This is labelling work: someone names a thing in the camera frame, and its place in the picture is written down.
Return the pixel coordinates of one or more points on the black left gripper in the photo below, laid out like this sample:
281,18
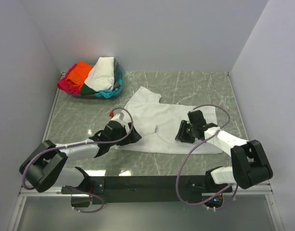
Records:
132,137

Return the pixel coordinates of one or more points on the pink t-shirt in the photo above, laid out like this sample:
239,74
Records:
66,87

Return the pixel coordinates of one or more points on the orange t-shirt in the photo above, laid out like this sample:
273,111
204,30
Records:
78,75

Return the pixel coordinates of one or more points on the turquoise t-shirt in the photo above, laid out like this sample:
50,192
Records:
108,94

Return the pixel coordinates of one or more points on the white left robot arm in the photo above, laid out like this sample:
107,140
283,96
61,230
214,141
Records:
44,166

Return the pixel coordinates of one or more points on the teal plastic laundry basket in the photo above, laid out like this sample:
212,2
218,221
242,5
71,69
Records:
88,93

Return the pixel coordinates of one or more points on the white t-shirt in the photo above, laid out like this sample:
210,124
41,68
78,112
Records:
101,76
157,123

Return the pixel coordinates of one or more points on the white t-shirt in basket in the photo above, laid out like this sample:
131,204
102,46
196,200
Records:
101,76

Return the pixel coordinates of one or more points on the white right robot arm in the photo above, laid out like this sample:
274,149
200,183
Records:
249,163

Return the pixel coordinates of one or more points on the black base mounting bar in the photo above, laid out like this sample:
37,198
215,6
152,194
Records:
127,189

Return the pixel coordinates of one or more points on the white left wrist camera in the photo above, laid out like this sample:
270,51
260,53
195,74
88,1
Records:
118,117

